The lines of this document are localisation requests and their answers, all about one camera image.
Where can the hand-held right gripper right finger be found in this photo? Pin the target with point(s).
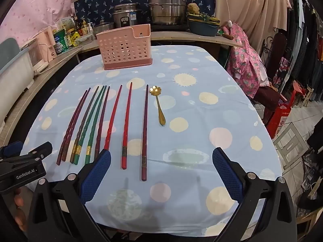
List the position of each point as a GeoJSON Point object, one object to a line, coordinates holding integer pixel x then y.
{"type": "Point", "coordinates": [227, 175]}

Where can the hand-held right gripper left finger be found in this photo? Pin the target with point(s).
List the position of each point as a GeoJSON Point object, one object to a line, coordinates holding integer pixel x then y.
{"type": "Point", "coordinates": [97, 176]}

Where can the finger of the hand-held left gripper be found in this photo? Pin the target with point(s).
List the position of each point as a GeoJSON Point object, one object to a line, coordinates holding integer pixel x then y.
{"type": "Point", "coordinates": [10, 150]}
{"type": "Point", "coordinates": [37, 150]}

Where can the green twisted chopstick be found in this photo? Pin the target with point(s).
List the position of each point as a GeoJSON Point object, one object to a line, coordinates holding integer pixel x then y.
{"type": "Point", "coordinates": [94, 133]}
{"type": "Point", "coordinates": [88, 128]}

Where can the red straight chopstick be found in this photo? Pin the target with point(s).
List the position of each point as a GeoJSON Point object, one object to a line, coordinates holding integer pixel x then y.
{"type": "Point", "coordinates": [127, 131]}

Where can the dark purple twisted chopstick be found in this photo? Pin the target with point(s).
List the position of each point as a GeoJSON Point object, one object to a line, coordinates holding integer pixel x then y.
{"type": "Point", "coordinates": [103, 118]}

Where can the red twisted chopstick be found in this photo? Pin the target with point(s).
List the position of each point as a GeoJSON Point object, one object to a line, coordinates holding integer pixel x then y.
{"type": "Point", "coordinates": [113, 118]}

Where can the brown twisted chopstick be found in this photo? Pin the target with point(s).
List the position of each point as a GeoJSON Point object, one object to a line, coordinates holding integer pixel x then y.
{"type": "Point", "coordinates": [89, 112]}

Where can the dark purple straight chopstick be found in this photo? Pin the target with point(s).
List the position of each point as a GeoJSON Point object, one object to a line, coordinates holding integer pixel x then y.
{"type": "Point", "coordinates": [145, 131]}

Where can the gold flower spoon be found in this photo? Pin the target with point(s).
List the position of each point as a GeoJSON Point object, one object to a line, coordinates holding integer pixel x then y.
{"type": "Point", "coordinates": [152, 91]}

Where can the pink perforated utensil holder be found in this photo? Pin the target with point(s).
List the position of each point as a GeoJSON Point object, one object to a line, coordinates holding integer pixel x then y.
{"type": "Point", "coordinates": [121, 53]}

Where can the person's left hand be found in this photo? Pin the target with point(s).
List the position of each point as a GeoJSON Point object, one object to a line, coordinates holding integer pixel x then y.
{"type": "Point", "coordinates": [19, 206]}

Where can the blue dotted tablecloth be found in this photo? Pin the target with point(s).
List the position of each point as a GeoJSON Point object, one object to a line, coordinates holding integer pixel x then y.
{"type": "Point", "coordinates": [201, 136]}

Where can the grey side counter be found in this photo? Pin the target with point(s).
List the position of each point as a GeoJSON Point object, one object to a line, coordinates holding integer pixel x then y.
{"type": "Point", "coordinates": [32, 93]}

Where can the white plastic stool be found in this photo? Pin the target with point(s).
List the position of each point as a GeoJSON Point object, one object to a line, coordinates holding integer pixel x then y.
{"type": "Point", "coordinates": [290, 141]}

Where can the white plastic storage box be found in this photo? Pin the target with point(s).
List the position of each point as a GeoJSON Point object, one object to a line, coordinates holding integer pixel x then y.
{"type": "Point", "coordinates": [15, 75]}

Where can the pink small appliance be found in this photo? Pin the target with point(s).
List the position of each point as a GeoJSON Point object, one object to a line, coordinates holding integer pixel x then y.
{"type": "Point", "coordinates": [48, 42]}

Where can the green white can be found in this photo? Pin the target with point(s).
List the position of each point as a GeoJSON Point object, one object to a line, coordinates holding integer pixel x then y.
{"type": "Point", "coordinates": [59, 41]}

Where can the pink pineapple print garment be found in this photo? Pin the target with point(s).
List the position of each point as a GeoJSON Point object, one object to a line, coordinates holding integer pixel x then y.
{"type": "Point", "coordinates": [242, 60]}

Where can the yellow packet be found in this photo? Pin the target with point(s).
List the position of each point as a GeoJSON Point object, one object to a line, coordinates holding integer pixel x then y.
{"type": "Point", "coordinates": [74, 39]}

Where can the clear food container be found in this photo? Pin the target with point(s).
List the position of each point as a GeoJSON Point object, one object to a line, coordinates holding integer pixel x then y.
{"type": "Point", "coordinates": [86, 38]}

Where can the dark sauce bottle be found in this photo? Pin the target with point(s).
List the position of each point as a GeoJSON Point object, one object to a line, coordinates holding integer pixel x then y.
{"type": "Point", "coordinates": [78, 27]}
{"type": "Point", "coordinates": [84, 28]}

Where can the white plastic jar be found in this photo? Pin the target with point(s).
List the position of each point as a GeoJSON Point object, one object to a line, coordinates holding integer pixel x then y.
{"type": "Point", "coordinates": [64, 23]}

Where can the small pot with glass lid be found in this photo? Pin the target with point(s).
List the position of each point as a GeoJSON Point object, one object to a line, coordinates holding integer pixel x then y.
{"type": "Point", "coordinates": [103, 27]}

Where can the dark metal chair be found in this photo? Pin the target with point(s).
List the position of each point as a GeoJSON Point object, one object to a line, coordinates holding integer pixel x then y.
{"type": "Point", "coordinates": [280, 45]}

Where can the pink printed curtain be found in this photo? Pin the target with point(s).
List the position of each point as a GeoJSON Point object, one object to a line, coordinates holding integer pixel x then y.
{"type": "Point", "coordinates": [37, 5]}

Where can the wooden shelf board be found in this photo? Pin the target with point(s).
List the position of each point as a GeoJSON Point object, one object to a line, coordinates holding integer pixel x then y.
{"type": "Point", "coordinates": [176, 35]}

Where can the blue plastic basin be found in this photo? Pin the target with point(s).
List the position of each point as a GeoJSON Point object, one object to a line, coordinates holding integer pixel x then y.
{"type": "Point", "coordinates": [201, 29]}

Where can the row of hanging clothes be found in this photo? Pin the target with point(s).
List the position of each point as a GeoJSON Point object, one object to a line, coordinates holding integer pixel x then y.
{"type": "Point", "coordinates": [307, 42]}

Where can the yellow green trays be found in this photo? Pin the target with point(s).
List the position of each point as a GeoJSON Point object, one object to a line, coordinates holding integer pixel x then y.
{"type": "Point", "coordinates": [204, 17]}

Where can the silver rice cooker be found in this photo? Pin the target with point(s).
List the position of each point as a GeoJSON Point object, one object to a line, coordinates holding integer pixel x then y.
{"type": "Point", "coordinates": [126, 16]}

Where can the navy printed cloth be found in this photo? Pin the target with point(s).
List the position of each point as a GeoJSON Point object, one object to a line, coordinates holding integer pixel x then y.
{"type": "Point", "coordinates": [106, 0]}

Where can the beige curtain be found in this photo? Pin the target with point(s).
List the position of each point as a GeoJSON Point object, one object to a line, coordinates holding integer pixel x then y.
{"type": "Point", "coordinates": [252, 10]}

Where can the brown ginger root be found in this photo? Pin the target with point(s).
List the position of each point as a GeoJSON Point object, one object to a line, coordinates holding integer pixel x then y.
{"type": "Point", "coordinates": [193, 8]}

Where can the stainless steel steamer pot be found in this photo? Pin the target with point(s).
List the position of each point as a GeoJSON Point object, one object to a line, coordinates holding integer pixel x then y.
{"type": "Point", "coordinates": [166, 10]}

